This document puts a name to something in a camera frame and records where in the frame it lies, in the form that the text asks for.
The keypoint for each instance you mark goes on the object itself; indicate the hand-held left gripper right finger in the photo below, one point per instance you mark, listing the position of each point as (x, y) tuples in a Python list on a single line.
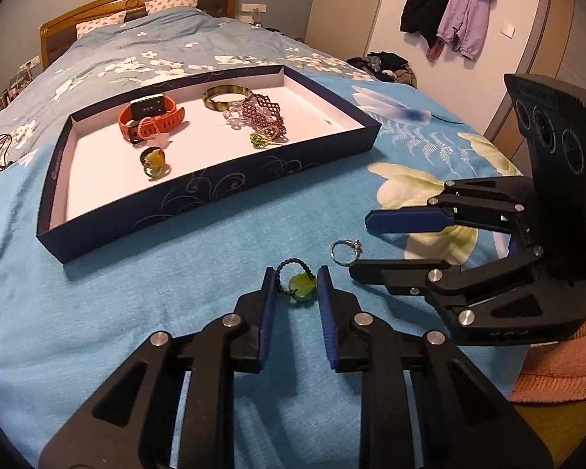
[(326, 317)]

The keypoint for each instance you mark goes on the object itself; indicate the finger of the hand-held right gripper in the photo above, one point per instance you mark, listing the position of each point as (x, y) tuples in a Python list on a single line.
[(405, 220), (395, 273)]

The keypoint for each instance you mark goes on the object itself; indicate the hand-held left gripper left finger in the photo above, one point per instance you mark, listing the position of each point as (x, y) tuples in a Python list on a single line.
[(268, 308)]

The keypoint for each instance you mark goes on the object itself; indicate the green gem pendant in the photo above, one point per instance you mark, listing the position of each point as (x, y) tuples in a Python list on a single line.
[(258, 140)]

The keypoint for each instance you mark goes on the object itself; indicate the dark blue shallow box tray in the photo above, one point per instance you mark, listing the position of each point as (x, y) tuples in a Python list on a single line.
[(117, 190)]

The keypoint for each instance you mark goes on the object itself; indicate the person's right forearm pink sleeve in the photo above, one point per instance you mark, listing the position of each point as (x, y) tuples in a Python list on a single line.
[(566, 371)]

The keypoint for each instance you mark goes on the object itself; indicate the blue blanket large white flowers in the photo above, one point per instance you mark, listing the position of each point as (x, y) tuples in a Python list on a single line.
[(224, 303)]

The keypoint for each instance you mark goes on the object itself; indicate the pile of dark clothes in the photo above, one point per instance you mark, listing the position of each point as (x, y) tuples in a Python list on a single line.
[(386, 66)]

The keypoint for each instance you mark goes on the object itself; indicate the purple jacket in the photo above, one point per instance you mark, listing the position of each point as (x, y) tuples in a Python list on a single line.
[(469, 10)]

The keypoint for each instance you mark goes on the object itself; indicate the orange smartwatch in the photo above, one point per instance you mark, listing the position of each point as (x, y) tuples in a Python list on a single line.
[(172, 117)]

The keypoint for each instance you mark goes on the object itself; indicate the gold bangle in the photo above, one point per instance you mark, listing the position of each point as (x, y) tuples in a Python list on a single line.
[(210, 101)]

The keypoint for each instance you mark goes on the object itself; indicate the black jacket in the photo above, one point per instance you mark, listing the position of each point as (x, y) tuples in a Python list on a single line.
[(425, 5)]

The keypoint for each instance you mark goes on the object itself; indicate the person's yellow clothing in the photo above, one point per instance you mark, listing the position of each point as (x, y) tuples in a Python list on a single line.
[(566, 435)]

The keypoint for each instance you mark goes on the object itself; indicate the blue floral duvet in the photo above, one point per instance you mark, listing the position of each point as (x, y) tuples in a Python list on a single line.
[(151, 53)]

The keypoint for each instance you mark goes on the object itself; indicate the white patterned pillow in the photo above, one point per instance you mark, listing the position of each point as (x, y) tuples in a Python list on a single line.
[(171, 3), (100, 24)]

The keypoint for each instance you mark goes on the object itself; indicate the bedside clutter of bottles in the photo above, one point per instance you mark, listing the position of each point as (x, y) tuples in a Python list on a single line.
[(14, 90)]

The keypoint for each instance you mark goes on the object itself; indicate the white light switch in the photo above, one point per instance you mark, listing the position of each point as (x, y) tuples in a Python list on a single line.
[(507, 27)]

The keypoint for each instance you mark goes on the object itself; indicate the white wall socket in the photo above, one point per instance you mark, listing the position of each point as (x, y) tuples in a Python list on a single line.
[(253, 8), (29, 63)]

